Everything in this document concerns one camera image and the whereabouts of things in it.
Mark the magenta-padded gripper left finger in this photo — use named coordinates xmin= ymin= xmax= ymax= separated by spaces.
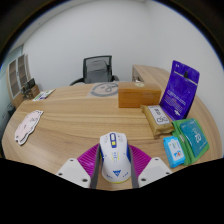
xmin=55 ymin=143 xmax=102 ymax=189

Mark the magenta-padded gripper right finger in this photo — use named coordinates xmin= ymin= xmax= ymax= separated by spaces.
xmin=128 ymin=144 xmax=173 ymax=188

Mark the white blue yellow computer mouse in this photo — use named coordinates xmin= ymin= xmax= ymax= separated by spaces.
xmin=99 ymin=131 xmax=132 ymax=184

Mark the small blue wipes packet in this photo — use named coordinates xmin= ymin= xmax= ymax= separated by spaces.
xmin=162 ymin=135 xmax=186 ymax=169

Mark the green teal wipes packet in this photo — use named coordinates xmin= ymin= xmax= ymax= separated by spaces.
xmin=170 ymin=117 xmax=211 ymax=166

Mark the tan wrapped packet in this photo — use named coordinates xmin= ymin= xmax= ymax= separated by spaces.
xmin=140 ymin=104 xmax=175 ymax=138

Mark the brown wooden box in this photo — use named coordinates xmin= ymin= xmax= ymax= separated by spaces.
xmin=117 ymin=81 xmax=163 ymax=109

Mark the green white printed leaflet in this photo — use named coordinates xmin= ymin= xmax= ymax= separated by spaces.
xmin=32 ymin=88 xmax=57 ymax=102

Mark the purple standing pouch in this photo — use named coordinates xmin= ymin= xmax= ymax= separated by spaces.
xmin=159 ymin=59 xmax=201 ymax=121

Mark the grey sheet with round print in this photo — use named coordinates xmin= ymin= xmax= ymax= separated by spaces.
xmin=87 ymin=81 xmax=120 ymax=98

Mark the dark brown cardboard box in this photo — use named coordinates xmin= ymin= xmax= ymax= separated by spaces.
xmin=22 ymin=84 xmax=41 ymax=100

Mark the wooden side desk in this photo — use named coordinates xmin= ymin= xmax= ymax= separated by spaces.
xmin=131 ymin=64 xmax=174 ymax=84

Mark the black cardboard box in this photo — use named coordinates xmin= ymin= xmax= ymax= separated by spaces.
xmin=20 ymin=78 xmax=36 ymax=92

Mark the black mesh office chair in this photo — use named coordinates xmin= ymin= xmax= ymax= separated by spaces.
xmin=69 ymin=55 xmax=120 ymax=87

